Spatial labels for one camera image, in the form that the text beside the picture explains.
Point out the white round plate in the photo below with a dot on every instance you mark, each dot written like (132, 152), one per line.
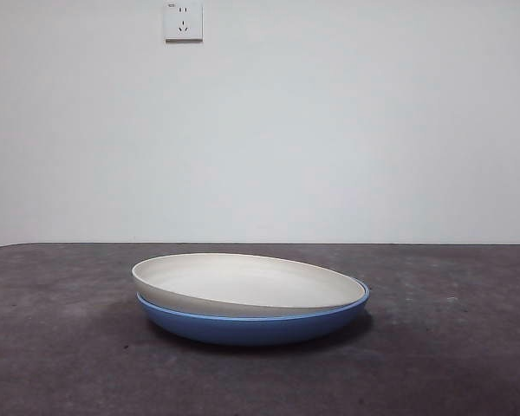
(242, 281)

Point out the blue round plate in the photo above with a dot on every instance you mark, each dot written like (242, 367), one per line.
(251, 331)

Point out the white wall power outlet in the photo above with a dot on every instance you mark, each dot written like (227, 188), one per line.
(183, 22)

